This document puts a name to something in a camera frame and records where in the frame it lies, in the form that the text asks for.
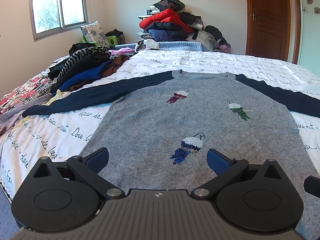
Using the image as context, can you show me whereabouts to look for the grey sweater navy sleeves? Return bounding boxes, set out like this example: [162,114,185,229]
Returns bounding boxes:
[11,70,319,239]

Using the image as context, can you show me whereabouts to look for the floral white pillow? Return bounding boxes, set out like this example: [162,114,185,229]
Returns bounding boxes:
[80,21,110,47]

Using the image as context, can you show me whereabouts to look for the light blue knitted blanket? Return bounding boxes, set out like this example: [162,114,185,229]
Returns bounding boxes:
[109,41,209,52]

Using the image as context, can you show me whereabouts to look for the black backpack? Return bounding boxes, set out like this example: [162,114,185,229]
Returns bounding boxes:
[204,25,230,47]

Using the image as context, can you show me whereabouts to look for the red puffer jacket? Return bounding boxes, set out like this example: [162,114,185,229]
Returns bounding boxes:
[139,9,193,34]

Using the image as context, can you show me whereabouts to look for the brown garment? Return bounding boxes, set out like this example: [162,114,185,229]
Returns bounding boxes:
[68,55,130,91]

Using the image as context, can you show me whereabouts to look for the aluminium sliding window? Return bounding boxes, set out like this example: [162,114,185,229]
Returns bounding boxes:
[29,0,88,41]

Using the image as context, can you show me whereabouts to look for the white plastic bag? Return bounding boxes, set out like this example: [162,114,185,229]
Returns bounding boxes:
[135,39,159,52]

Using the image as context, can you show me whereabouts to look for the pile of dark clothes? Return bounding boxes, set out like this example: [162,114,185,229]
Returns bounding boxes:
[137,0,231,54]

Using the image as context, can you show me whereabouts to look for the black white zigzag garment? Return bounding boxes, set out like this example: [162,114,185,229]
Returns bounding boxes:
[48,46,111,81]

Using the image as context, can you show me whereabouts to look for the green plastic chair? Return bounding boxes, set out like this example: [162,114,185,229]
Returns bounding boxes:
[81,36,119,46]

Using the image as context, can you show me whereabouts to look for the red floral bedsheet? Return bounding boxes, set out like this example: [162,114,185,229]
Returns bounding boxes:
[1,74,53,115]

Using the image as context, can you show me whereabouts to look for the brown wooden door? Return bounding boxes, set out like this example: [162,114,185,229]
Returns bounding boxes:
[246,0,302,64]

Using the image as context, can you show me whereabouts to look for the white script-print bedspread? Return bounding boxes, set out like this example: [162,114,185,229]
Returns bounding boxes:
[1,50,319,199]

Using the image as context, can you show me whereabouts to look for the purple garment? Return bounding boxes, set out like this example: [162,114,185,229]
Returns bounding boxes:
[109,47,135,55]

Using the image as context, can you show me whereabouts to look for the royal blue garment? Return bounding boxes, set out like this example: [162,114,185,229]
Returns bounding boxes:
[58,59,113,92]

